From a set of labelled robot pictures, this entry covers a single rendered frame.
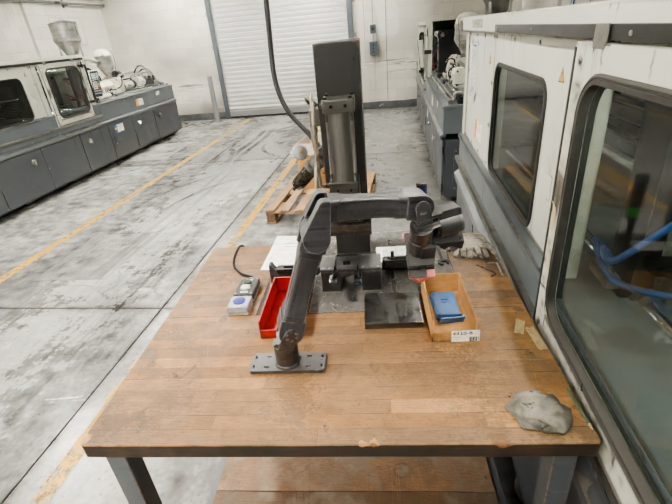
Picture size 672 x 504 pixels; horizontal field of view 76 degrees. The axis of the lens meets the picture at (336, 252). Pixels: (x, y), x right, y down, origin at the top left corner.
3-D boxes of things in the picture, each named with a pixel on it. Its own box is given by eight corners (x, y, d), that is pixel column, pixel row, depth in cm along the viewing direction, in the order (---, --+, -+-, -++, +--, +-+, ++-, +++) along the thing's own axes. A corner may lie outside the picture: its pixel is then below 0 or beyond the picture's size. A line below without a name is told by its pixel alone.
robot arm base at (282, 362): (250, 333, 115) (243, 350, 109) (324, 331, 113) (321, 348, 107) (255, 356, 118) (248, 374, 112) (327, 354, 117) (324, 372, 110)
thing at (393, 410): (178, 637, 137) (77, 445, 96) (251, 400, 225) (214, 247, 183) (542, 650, 127) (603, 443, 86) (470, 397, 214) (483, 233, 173)
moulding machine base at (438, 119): (415, 111, 926) (415, 62, 881) (463, 107, 911) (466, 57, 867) (437, 204, 443) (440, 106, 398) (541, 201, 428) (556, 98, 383)
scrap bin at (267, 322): (260, 338, 125) (257, 322, 122) (276, 292, 147) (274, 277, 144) (301, 337, 124) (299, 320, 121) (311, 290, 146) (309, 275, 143)
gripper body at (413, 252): (427, 234, 115) (430, 218, 109) (434, 267, 110) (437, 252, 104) (403, 236, 116) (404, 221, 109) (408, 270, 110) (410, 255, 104)
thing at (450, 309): (437, 322, 123) (437, 314, 122) (431, 293, 137) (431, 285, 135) (462, 322, 123) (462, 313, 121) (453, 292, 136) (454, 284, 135)
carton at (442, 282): (431, 344, 118) (432, 321, 114) (421, 294, 140) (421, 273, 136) (479, 343, 117) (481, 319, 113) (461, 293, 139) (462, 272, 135)
